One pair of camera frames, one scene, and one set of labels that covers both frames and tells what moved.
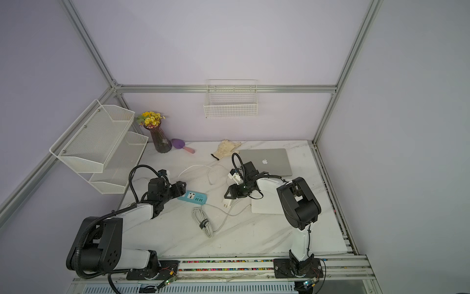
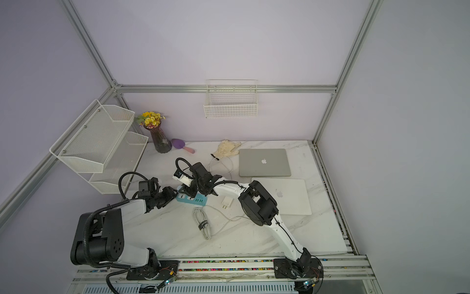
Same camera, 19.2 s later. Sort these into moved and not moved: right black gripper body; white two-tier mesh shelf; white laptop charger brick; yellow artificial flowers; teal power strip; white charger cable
Moved: right black gripper body; white charger cable
Not moved: white laptop charger brick; teal power strip; white two-tier mesh shelf; yellow artificial flowers
